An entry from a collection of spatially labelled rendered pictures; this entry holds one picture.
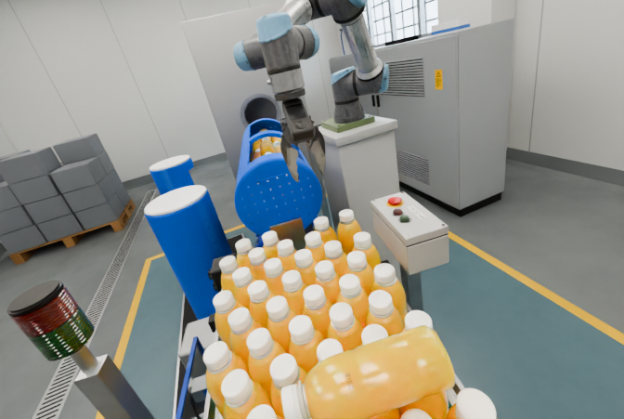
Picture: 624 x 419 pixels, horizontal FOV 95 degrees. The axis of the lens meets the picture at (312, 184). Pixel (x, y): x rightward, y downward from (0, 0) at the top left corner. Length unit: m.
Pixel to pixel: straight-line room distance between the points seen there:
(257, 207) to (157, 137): 5.31
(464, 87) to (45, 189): 4.43
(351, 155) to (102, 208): 3.65
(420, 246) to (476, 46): 1.96
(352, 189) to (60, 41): 5.67
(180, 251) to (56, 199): 3.25
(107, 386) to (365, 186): 1.14
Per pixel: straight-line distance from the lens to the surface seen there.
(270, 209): 0.94
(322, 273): 0.60
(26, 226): 4.78
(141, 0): 6.23
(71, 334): 0.59
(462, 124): 2.47
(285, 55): 0.65
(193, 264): 1.45
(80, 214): 4.55
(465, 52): 2.40
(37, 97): 6.54
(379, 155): 1.41
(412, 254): 0.67
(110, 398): 0.69
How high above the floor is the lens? 1.48
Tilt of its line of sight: 23 degrees down
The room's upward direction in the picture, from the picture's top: 13 degrees counter-clockwise
